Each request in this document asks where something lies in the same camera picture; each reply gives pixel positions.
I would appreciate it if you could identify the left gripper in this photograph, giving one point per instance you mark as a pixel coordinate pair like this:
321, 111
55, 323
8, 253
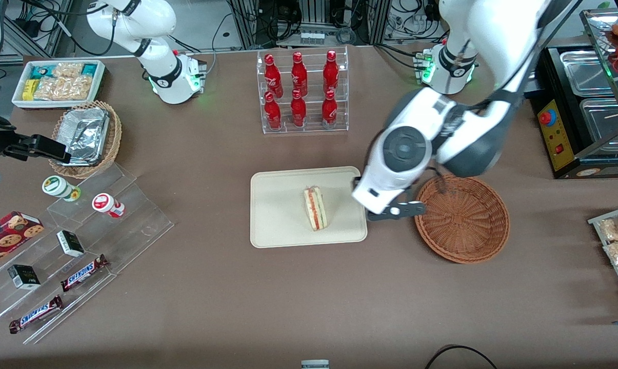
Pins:
356, 179

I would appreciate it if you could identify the triangular sandwich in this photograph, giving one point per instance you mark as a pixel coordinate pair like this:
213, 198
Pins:
315, 210

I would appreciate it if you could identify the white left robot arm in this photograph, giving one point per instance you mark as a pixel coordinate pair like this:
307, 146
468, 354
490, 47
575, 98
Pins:
493, 31

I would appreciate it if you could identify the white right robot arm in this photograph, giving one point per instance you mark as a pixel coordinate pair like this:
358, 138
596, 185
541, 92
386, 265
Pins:
155, 20

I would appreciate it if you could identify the aluminium foil tray stack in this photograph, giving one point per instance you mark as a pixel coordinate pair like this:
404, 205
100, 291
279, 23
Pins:
85, 136

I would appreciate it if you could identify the light wicker basket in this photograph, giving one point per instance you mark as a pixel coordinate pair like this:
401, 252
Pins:
113, 138

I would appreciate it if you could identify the brown wicker basket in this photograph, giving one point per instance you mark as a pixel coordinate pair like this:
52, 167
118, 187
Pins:
462, 220

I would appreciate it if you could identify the cream plastic tray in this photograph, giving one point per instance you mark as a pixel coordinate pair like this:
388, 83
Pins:
278, 215

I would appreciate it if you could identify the green lid sunflower cup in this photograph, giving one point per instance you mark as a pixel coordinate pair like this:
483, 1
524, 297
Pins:
57, 186

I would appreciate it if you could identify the yellow snack packet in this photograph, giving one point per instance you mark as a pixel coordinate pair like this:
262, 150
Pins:
29, 89

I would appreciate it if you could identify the large clear snack bag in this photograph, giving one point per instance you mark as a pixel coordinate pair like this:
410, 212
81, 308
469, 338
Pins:
62, 88

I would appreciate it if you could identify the teal snack packet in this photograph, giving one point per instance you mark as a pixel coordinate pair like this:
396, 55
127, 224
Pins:
43, 70
89, 68

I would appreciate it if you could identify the small clear snack bag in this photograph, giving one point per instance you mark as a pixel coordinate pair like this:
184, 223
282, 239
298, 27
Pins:
68, 69

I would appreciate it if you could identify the red lid yogurt cup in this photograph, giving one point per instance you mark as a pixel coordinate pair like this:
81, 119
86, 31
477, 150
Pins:
106, 204

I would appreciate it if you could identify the white snack bin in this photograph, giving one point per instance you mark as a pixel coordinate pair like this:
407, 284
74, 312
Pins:
101, 82

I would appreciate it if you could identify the red tartan cookie box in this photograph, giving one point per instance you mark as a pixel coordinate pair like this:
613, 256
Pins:
8, 233

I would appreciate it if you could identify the small black box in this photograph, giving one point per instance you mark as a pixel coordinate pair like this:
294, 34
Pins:
71, 243
24, 277

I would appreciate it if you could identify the clear acrylic bottle rack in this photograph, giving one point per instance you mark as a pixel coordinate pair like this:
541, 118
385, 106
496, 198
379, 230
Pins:
314, 123

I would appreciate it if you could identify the red cola bottle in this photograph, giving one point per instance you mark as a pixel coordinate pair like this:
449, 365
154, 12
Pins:
329, 108
298, 110
331, 72
299, 74
273, 111
273, 77

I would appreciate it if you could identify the clear acrylic stepped shelf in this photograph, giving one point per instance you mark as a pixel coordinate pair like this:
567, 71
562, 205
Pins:
134, 225

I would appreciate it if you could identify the Snickers chocolate bar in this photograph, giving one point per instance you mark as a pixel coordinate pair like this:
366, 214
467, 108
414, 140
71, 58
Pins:
83, 272
35, 313

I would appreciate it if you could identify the white power strip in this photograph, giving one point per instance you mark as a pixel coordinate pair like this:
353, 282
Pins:
313, 37

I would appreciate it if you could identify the small grey device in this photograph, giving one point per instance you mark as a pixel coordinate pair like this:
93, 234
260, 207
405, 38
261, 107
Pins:
315, 364

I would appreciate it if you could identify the black food warmer appliance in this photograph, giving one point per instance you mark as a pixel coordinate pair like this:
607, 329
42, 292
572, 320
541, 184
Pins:
557, 133

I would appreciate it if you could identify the steel warmer pan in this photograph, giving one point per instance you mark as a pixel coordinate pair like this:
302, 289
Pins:
609, 123
588, 72

